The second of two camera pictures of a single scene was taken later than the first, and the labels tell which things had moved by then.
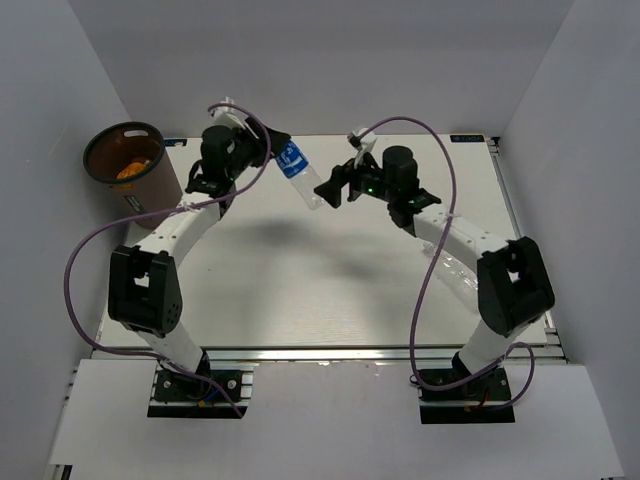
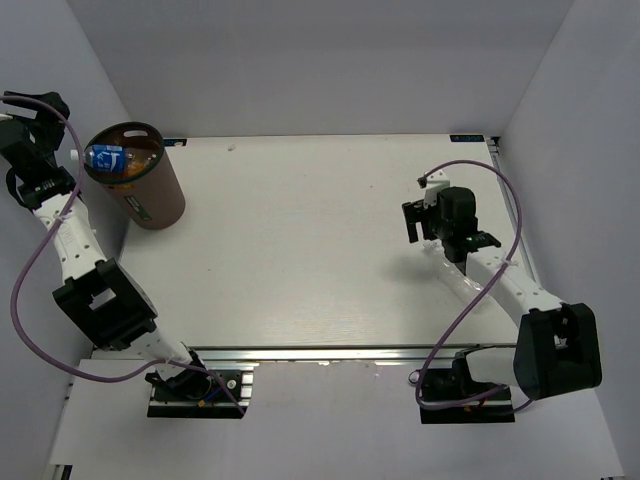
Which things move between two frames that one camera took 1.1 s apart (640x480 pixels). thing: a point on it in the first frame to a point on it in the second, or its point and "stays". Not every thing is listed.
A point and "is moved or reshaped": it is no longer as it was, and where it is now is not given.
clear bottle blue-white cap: x=454 y=275 stays
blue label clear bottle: x=291 y=160 to x=109 y=158
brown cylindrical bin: x=131 y=158 stays
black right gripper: x=333 y=188 to x=415 y=213
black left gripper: x=259 y=145 to x=55 y=133
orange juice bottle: x=132 y=168 is moved or reshaped
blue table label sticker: x=467 y=138 stays
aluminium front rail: x=368 y=355 stays
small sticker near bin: x=175 y=142 stays
